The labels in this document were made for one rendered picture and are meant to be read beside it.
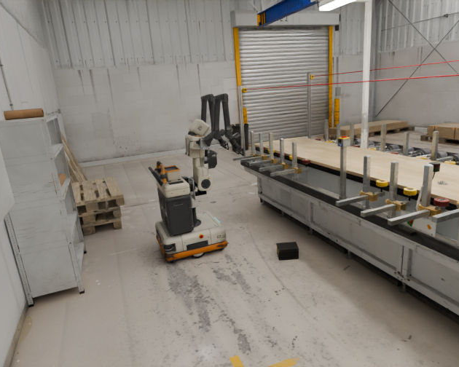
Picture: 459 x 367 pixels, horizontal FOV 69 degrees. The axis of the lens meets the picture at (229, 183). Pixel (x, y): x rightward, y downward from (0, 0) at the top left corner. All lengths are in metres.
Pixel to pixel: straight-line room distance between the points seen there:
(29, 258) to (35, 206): 0.45
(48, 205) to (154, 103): 6.69
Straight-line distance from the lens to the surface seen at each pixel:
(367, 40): 4.05
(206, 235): 3.47
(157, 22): 9.70
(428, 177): 2.33
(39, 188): 3.07
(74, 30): 9.49
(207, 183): 3.50
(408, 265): 2.96
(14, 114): 3.54
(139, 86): 9.40
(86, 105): 9.33
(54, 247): 3.22
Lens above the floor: 1.66
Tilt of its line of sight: 16 degrees down
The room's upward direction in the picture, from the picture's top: 5 degrees counter-clockwise
